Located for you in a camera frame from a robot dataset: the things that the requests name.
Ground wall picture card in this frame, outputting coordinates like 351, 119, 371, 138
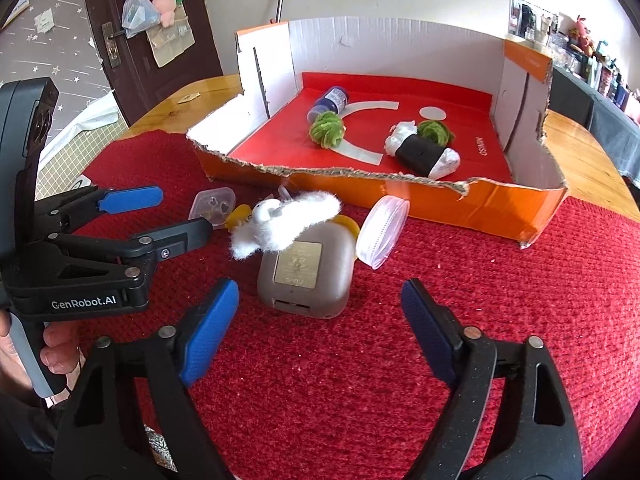
0, 0, 31, 28

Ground grey knitted clothing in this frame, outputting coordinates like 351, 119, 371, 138
144, 424, 177, 472

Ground red knitted mat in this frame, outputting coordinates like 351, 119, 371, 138
65, 129, 640, 480

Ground metal door handle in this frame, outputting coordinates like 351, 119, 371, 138
101, 21, 126, 67

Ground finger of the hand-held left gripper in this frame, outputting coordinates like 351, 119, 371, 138
25, 217, 214, 286
35, 186, 164, 233

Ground dark brown door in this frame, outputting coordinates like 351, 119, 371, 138
80, 0, 224, 128

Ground small green yarn ball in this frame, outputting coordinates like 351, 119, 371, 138
417, 120, 457, 148

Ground black and white socks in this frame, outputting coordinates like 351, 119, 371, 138
384, 121, 462, 180

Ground large green yarn ball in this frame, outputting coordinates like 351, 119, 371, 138
308, 111, 347, 150

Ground round yellow container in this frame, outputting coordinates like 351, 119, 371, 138
332, 215, 362, 261

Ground blue plastic bottle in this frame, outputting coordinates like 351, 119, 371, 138
306, 86, 349, 122

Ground white plush rabbit keychain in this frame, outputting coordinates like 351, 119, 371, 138
229, 191, 342, 261

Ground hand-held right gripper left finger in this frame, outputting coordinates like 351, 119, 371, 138
51, 278, 241, 480

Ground light pink plush toy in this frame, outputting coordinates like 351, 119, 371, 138
152, 0, 183, 28

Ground grey rounded case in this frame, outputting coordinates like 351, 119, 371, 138
256, 220, 357, 319

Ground clear plastic bag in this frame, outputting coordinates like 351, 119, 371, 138
121, 0, 161, 39

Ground round clear plastic container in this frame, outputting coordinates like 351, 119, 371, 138
355, 195, 411, 271

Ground person's left forearm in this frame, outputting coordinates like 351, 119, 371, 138
0, 375, 56, 480

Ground small clear plastic case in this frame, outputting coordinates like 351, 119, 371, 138
188, 186, 236, 231

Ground orange cardboard box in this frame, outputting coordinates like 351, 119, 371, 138
186, 16, 569, 250

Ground table with blue cloth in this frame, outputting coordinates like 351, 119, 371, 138
547, 66, 640, 181

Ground beige cloth bag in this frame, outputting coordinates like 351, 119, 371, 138
148, 15, 196, 68

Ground row of cosmetic bottles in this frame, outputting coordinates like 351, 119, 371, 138
510, 0, 640, 123

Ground small yellow toy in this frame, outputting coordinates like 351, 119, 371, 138
223, 204, 253, 233

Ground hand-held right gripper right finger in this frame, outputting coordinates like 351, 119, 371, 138
401, 278, 585, 480

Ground white tiled ledge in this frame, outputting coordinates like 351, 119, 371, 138
35, 110, 123, 201

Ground pink plush toy on dresser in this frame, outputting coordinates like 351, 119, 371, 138
572, 15, 596, 53

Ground person's left hand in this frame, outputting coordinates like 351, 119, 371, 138
41, 323, 82, 376

